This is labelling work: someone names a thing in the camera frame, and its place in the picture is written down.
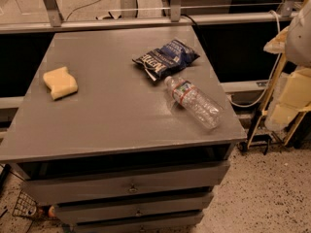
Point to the yellow sponge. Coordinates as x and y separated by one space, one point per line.
60 82

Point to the blue chip bag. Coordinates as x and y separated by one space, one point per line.
173 57

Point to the yellow metal stand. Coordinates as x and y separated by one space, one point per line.
283 136

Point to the grey metal railing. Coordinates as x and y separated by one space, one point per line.
25 16

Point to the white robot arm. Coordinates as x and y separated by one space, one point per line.
298 42

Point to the clear plastic water bottle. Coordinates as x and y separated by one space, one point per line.
196 102

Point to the grey drawer cabinet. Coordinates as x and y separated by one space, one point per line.
119 156

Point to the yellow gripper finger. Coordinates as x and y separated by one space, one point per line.
292 93
277 44

